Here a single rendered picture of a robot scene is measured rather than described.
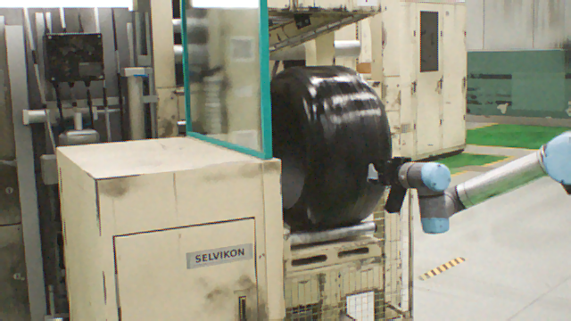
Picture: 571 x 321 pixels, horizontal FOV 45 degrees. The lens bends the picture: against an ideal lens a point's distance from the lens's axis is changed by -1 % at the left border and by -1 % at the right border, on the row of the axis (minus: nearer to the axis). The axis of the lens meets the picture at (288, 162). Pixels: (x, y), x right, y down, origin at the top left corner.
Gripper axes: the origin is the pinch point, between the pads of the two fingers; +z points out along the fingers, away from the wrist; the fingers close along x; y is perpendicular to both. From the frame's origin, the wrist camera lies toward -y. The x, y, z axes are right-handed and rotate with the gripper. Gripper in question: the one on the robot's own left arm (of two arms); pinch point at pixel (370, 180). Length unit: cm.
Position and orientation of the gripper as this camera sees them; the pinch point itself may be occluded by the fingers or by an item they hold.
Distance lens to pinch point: 219.1
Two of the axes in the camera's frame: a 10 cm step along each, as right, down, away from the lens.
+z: -4.3, -0.1, 9.0
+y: -0.8, -10.0, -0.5
